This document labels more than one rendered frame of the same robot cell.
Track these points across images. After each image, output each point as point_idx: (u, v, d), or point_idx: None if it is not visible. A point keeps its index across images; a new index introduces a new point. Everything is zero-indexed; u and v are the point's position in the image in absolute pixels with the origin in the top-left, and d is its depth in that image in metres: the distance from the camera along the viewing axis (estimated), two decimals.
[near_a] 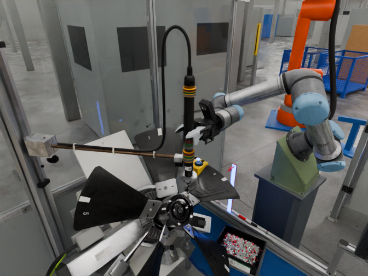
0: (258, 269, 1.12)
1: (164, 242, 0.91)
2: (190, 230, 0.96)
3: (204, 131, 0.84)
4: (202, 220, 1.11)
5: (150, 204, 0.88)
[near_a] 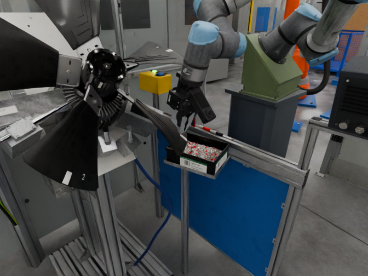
0: (218, 171, 0.93)
1: (61, 83, 0.71)
2: (92, 107, 0.71)
3: (194, 116, 0.82)
4: None
5: (95, 44, 0.76)
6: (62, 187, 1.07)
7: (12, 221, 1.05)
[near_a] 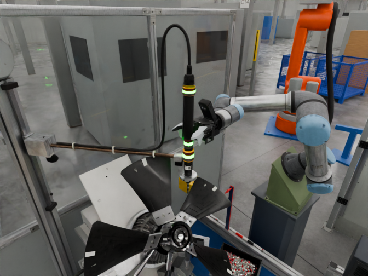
0: None
1: (146, 248, 0.96)
2: (168, 266, 0.96)
3: (207, 131, 0.84)
4: (201, 241, 1.17)
5: (167, 211, 1.01)
6: None
7: None
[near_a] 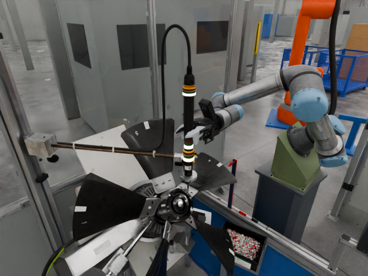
0: (258, 264, 1.11)
1: (142, 215, 0.88)
2: (166, 236, 0.88)
3: (203, 131, 0.84)
4: (202, 215, 1.10)
5: (168, 178, 0.94)
6: None
7: None
